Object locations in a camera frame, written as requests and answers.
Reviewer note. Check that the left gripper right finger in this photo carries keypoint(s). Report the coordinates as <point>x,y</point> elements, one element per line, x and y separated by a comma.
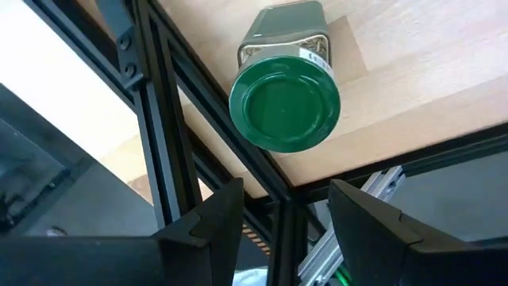
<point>369,246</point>

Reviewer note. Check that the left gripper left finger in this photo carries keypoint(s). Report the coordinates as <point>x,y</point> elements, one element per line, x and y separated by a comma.
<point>210,246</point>

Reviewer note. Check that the green-lid glass spice jar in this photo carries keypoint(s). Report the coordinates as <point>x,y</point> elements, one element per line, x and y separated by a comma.
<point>283,103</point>

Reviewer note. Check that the silver aluminium rail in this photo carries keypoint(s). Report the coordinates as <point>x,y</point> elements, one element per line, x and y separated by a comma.
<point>329,246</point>

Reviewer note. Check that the black aluminium table frame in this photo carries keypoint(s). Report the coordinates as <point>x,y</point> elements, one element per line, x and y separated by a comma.
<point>158,119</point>

